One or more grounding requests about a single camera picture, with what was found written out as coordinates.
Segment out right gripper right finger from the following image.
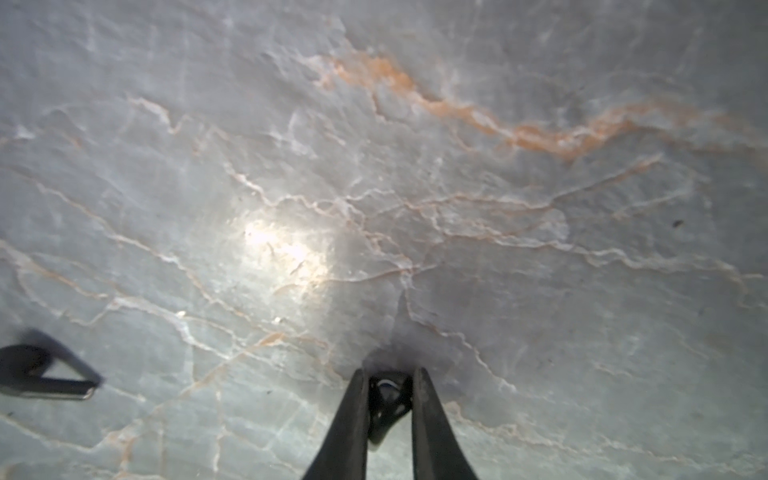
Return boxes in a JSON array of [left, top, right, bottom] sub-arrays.
[[411, 367, 478, 480]]

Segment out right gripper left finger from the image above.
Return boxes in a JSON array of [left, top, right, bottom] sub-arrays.
[[303, 369, 369, 480]]

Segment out black earbud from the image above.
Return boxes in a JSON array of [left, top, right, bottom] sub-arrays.
[[367, 371, 413, 448], [1, 344, 101, 401]]

